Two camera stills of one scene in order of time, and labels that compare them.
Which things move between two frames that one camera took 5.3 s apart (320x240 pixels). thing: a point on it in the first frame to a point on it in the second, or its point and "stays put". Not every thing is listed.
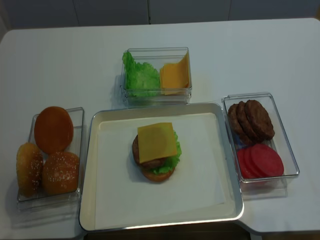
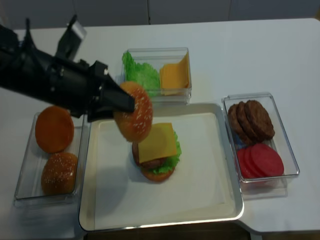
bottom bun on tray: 158,177 stays put
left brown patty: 239,130 stays put
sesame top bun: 29,164 to 135,125
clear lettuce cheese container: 154,77 stays put
